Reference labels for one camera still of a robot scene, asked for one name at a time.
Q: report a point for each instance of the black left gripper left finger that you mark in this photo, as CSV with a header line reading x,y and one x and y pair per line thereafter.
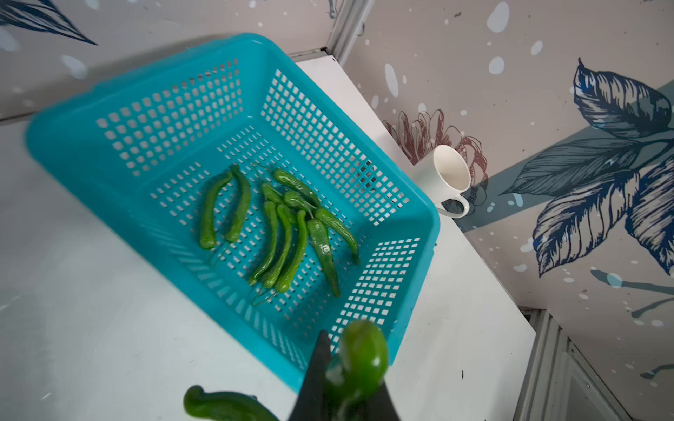
x,y
311,403

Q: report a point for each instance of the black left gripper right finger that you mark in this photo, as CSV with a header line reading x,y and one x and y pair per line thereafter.
x,y
380,406

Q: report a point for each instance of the green pepper bunch container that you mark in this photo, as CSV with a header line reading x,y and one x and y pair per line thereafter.
x,y
353,375
295,219

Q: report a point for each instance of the teal plastic basket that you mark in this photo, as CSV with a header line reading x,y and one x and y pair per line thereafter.
x,y
172,157

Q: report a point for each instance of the white ceramic mug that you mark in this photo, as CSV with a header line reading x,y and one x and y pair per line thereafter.
x,y
443,175

